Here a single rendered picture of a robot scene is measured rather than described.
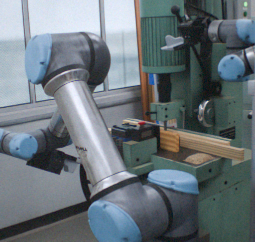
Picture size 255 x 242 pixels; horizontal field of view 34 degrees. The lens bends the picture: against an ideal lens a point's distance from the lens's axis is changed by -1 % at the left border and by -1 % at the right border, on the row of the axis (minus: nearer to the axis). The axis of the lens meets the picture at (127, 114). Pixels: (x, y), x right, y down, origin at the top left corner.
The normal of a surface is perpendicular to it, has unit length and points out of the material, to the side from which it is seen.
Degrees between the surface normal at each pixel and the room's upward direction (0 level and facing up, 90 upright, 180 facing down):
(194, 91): 90
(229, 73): 90
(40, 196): 90
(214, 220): 90
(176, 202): 65
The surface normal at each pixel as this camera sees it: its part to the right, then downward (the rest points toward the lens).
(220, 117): -0.76, 0.17
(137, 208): 0.48, -0.48
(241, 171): 0.65, 0.13
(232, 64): -0.37, 0.21
